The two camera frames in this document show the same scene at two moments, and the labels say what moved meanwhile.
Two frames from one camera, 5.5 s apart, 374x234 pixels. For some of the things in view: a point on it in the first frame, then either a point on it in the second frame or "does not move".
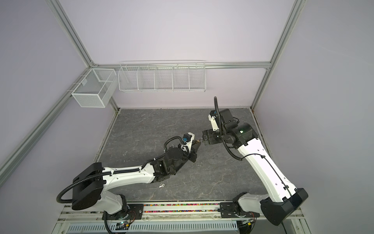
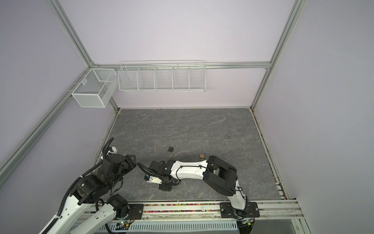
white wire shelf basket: (162, 76) does not move
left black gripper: (193, 153) to (131, 163)
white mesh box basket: (97, 88) does not move
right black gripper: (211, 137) to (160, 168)
